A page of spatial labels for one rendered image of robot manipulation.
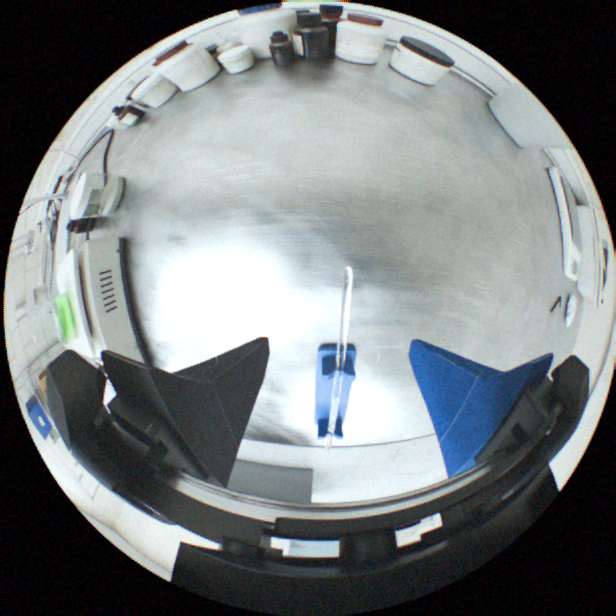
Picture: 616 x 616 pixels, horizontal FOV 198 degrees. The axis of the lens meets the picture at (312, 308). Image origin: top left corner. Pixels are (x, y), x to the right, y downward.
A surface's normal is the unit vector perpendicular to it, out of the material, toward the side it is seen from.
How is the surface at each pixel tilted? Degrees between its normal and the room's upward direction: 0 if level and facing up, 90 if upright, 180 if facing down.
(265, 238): 0
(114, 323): 90
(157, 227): 0
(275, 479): 90
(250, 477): 90
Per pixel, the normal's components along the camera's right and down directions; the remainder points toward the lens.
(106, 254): 1.00, -0.05
